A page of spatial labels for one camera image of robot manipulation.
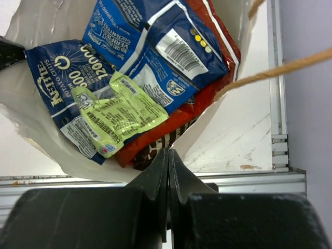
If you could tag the blue cookie packet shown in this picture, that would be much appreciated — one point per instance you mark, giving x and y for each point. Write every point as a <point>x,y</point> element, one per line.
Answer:
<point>163,46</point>

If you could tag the small light green packet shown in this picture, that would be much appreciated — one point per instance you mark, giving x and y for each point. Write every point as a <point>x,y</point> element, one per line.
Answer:
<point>110,122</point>

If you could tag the red Doritos chip bag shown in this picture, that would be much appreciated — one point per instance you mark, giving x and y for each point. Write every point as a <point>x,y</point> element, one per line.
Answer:
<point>195,106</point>

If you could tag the brown Kettle chips bag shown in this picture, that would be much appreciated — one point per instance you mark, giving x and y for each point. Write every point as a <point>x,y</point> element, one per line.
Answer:
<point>145,157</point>

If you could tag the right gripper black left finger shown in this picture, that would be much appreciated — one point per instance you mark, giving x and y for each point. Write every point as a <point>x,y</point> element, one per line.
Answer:
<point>133,216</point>

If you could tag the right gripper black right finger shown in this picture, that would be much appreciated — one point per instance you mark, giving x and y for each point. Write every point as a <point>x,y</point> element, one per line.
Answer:
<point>204,218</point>

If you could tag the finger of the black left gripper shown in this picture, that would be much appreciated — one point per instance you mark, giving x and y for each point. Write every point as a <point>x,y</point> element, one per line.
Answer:
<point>10,53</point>

